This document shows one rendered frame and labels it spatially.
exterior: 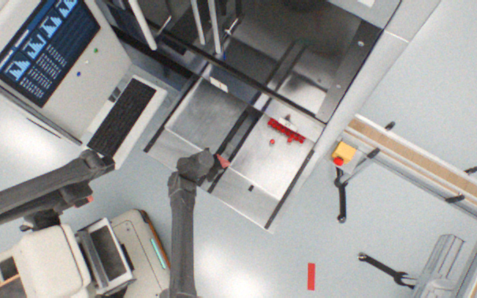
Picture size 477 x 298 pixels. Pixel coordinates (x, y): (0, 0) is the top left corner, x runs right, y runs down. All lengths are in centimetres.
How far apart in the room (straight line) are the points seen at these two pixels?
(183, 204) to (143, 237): 121
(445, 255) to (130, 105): 168
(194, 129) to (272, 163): 38
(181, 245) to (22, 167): 208
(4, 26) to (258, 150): 102
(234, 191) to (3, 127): 197
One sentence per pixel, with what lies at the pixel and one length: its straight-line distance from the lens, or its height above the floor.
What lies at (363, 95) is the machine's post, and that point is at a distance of 112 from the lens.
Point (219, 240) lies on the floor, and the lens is 251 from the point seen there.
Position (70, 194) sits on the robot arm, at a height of 126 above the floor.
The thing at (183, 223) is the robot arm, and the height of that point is 144.
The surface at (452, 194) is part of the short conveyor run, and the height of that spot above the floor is 93.
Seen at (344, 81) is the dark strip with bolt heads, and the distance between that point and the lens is 111.
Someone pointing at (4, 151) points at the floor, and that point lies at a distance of 310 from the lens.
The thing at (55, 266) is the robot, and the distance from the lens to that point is 127.
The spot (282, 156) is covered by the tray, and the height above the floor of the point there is 88.
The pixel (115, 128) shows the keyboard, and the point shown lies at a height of 83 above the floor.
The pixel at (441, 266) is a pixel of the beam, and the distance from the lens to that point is 217.
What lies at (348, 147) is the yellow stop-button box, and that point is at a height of 103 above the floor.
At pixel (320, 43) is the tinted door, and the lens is 103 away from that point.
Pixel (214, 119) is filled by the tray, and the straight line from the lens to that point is 174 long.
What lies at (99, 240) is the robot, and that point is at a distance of 157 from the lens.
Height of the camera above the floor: 250
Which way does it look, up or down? 75 degrees down
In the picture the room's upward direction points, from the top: 7 degrees counter-clockwise
